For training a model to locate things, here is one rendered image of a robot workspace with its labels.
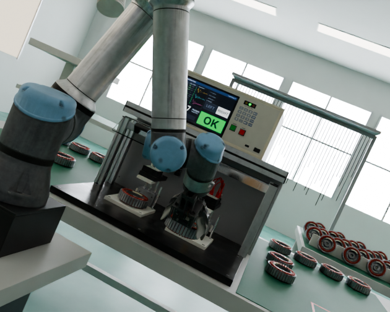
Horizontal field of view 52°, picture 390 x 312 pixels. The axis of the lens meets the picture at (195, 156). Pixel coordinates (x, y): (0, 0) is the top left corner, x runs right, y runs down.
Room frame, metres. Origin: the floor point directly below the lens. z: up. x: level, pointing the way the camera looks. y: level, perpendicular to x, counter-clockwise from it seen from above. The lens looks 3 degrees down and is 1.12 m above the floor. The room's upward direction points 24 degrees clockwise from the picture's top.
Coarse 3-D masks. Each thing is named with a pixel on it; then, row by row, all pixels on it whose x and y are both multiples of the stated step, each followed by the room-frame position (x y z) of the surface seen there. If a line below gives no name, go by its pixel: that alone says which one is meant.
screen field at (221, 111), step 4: (208, 104) 1.54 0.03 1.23; (212, 104) 1.54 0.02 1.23; (204, 108) 1.54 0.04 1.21; (208, 108) 1.54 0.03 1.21; (212, 108) 1.54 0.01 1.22; (216, 108) 1.53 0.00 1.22; (220, 108) 1.53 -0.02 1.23; (216, 112) 1.53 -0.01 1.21; (220, 112) 1.53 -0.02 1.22; (224, 112) 1.53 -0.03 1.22; (228, 112) 1.52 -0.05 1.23; (224, 116) 1.52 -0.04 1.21
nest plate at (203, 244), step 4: (172, 232) 1.32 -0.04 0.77; (180, 236) 1.31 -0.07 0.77; (204, 236) 1.42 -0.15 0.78; (208, 236) 1.44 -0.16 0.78; (188, 240) 1.30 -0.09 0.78; (192, 240) 1.30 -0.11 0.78; (196, 240) 1.32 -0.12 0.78; (200, 240) 1.34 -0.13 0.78; (204, 240) 1.37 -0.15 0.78; (208, 240) 1.39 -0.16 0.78; (212, 240) 1.42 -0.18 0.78; (196, 244) 1.30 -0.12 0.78; (200, 244) 1.30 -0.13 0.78; (204, 244) 1.32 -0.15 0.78; (208, 244) 1.34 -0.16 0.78; (204, 248) 1.29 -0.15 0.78
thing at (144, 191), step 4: (140, 188) 1.56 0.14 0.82; (144, 188) 1.57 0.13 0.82; (140, 192) 1.55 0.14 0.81; (144, 192) 1.55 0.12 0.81; (148, 192) 1.55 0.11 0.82; (152, 192) 1.56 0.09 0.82; (148, 196) 1.55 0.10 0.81; (152, 196) 1.54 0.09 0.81; (156, 196) 1.56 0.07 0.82; (152, 200) 1.54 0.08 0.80; (148, 204) 1.54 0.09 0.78; (152, 204) 1.56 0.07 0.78
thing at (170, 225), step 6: (168, 222) 1.15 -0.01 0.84; (174, 222) 1.14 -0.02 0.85; (168, 228) 1.15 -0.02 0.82; (174, 228) 1.14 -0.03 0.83; (180, 228) 1.14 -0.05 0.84; (186, 228) 1.13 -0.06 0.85; (192, 228) 1.14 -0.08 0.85; (180, 234) 1.13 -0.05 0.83; (186, 234) 1.13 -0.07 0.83; (192, 234) 1.14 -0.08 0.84
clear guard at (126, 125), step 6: (126, 120) 1.34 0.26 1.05; (132, 120) 1.35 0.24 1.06; (138, 120) 1.44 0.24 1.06; (120, 126) 1.32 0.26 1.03; (126, 126) 1.32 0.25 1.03; (132, 126) 1.33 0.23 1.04; (150, 126) 1.38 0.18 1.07; (120, 132) 1.30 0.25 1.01; (126, 132) 1.30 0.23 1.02; (132, 132) 1.31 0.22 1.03; (144, 132) 1.31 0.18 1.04; (132, 138) 1.29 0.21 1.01; (138, 138) 1.29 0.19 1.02; (144, 138) 1.30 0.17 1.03
